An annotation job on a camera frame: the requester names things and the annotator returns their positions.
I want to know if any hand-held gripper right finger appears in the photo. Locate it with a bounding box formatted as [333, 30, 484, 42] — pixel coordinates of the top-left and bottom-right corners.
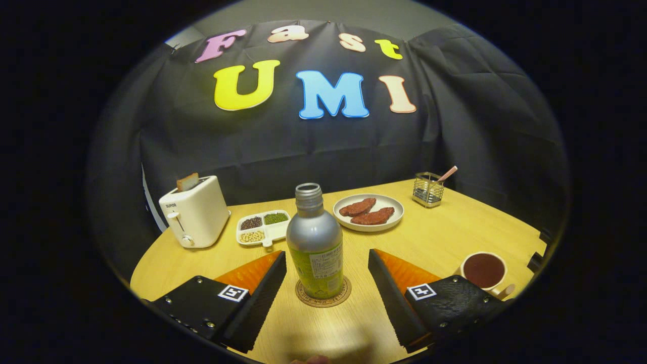
[368, 248, 509, 353]

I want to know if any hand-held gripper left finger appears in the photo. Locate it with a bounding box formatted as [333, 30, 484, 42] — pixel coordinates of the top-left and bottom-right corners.
[151, 250, 288, 353]

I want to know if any round brown coaster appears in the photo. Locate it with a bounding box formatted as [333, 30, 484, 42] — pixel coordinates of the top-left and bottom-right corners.
[295, 276, 352, 308]

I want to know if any silver bottle with green label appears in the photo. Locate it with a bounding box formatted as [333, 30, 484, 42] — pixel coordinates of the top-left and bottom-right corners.
[286, 183, 345, 300]

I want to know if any cream cup with wooden handle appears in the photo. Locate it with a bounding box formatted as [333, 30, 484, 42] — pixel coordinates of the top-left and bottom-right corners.
[459, 251, 516, 299]

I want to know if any white divided dish of beans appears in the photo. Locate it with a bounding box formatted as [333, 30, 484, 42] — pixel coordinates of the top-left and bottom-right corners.
[236, 209, 291, 248]

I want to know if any wooden table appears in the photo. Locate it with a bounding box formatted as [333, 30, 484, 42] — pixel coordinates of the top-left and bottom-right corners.
[130, 178, 548, 364]

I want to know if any reddish brown sausage piece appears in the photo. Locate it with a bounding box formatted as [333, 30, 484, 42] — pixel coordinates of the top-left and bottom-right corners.
[339, 198, 377, 217]
[350, 207, 395, 225]

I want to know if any white oval plate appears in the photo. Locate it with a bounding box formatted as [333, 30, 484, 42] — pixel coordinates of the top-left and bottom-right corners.
[333, 194, 405, 233]

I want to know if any white toaster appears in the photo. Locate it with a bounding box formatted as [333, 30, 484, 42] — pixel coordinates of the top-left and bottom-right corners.
[159, 175, 232, 249]

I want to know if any toast slice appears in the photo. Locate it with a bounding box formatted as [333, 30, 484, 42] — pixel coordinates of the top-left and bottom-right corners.
[176, 172, 200, 192]

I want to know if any black backdrop cloth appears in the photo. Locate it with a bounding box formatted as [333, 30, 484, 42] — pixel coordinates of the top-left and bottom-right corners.
[86, 19, 572, 284]

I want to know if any wire mesh holder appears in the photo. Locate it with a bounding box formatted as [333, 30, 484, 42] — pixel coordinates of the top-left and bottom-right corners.
[412, 172, 445, 208]

